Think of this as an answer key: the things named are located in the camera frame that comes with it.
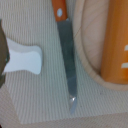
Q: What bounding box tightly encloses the yellow toy bread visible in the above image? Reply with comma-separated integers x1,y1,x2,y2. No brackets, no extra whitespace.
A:
101,0,128,84

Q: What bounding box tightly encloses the woven grey placemat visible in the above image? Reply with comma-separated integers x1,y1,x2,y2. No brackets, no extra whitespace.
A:
0,0,128,128

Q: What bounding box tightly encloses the wooden handled knife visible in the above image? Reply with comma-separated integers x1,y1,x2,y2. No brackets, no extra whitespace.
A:
51,0,77,114

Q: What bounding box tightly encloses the beige round plate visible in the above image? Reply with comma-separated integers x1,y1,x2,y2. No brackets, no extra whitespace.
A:
73,0,128,91

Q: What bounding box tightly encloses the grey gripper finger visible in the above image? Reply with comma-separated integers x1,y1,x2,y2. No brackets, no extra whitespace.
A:
0,19,10,88

